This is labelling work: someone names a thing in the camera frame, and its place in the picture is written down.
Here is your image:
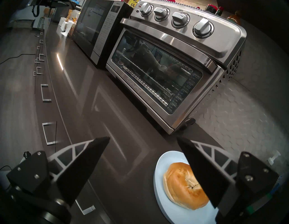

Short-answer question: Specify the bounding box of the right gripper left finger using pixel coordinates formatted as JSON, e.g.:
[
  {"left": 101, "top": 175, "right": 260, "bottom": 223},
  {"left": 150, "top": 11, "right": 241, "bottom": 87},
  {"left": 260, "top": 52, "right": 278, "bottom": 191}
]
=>
[{"left": 6, "top": 137, "right": 110, "bottom": 208}]

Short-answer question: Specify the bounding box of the black floor cable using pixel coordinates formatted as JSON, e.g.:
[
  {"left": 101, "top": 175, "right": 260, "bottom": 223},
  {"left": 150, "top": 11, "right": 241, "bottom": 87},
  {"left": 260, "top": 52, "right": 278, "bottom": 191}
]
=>
[{"left": 0, "top": 53, "right": 34, "bottom": 66}]

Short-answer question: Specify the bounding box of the stainless steel toaster oven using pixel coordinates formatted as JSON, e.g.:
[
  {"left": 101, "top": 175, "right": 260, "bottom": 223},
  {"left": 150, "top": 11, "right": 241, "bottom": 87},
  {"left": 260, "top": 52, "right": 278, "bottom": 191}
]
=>
[{"left": 106, "top": 0, "right": 247, "bottom": 135}]

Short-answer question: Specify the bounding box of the large orange Tabasco bottle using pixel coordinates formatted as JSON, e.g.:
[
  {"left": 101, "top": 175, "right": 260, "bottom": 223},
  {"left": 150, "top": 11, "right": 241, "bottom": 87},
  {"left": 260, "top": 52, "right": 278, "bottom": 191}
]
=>
[{"left": 227, "top": 10, "right": 241, "bottom": 25}]

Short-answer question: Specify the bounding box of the dark wood drawer cabinet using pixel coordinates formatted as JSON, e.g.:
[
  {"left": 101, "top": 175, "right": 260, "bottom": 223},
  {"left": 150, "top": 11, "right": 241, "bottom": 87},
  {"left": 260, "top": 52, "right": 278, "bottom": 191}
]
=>
[{"left": 33, "top": 23, "right": 106, "bottom": 224}]

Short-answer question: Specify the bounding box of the golden brown bagel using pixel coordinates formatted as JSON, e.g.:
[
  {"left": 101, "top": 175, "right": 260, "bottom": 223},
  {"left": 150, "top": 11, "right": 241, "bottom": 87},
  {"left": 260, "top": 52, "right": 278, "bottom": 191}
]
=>
[{"left": 163, "top": 162, "right": 210, "bottom": 210}]

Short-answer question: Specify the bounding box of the silver drawer handle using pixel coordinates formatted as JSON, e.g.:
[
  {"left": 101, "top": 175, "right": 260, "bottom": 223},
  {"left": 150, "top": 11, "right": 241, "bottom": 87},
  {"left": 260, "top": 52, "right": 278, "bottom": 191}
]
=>
[
  {"left": 42, "top": 122, "right": 57, "bottom": 146},
  {"left": 76, "top": 200, "right": 96, "bottom": 215},
  {"left": 41, "top": 84, "right": 52, "bottom": 103}
]

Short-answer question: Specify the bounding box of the silver oven knob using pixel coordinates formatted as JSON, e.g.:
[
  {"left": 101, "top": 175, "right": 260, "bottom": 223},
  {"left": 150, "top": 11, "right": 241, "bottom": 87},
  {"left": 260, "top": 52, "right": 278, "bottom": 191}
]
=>
[
  {"left": 171, "top": 12, "right": 190, "bottom": 29},
  {"left": 154, "top": 7, "right": 170, "bottom": 22},
  {"left": 139, "top": 2, "right": 154, "bottom": 17},
  {"left": 192, "top": 19, "right": 214, "bottom": 39}
]

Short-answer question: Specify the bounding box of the glass toaster oven door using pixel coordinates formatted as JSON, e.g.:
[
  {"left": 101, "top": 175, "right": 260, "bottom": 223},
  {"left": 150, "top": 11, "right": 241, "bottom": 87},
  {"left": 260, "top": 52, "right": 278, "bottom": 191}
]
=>
[{"left": 106, "top": 18, "right": 226, "bottom": 135}]

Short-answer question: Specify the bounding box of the light blue plate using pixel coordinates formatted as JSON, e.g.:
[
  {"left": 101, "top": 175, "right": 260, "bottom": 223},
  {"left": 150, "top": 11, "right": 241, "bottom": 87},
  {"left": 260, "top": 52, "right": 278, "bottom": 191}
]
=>
[{"left": 154, "top": 151, "right": 223, "bottom": 224}]

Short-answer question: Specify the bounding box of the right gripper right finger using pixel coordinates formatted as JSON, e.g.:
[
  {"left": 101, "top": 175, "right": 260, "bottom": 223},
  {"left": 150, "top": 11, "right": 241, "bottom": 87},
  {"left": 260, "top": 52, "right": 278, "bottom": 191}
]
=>
[{"left": 177, "top": 137, "right": 280, "bottom": 223}]

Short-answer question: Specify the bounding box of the steel oven wire rack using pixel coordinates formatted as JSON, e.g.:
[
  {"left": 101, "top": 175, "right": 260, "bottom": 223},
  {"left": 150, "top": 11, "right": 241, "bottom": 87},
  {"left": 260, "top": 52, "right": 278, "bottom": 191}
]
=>
[{"left": 122, "top": 67, "right": 170, "bottom": 106}]

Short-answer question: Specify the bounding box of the black Panasonic microwave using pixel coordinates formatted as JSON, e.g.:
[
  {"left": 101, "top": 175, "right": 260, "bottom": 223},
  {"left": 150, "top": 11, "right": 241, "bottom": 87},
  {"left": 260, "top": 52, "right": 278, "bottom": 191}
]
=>
[{"left": 72, "top": 0, "right": 133, "bottom": 69}]

